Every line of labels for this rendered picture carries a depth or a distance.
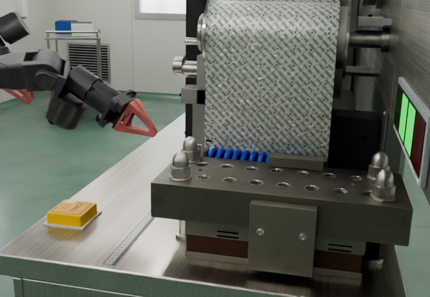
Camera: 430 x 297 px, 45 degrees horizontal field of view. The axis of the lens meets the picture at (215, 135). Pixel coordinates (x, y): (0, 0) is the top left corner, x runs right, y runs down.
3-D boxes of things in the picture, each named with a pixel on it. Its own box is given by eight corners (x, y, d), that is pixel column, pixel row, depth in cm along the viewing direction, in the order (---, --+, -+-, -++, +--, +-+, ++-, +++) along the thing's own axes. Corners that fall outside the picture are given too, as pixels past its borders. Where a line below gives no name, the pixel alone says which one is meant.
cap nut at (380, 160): (366, 172, 90) (368, 148, 89) (388, 175, 89) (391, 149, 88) (367, 179, 87) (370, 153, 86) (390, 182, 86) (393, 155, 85)
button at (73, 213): (65, 210, 104) (64, 198, 104) (97, 214, 103) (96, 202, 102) (47, 224, 98) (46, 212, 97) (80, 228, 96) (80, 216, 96)
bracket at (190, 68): (184, 188, 118) (185, 52, 110) (212, 191, 116) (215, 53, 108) (178, 196, 113) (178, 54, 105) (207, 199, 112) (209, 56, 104)
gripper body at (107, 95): (104, 130, 100) (73, 109, 100) (125, 118, 110) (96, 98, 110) (119, 103, 98) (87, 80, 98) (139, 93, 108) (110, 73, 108)
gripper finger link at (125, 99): (139, 154, 100) (99, 127, 101) (151, 144, 107) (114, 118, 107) (156, 126, 98) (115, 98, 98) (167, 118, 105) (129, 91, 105)
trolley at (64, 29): (55, 107, 618) (50, 19, 591) (105, 107, 629) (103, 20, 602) (47, 126, 531) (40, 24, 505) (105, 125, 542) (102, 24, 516)
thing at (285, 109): (205, 156, 102) (206, 61, 97) (327, 167, 97) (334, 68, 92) (204, 157, 102) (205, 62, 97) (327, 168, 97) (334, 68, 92)
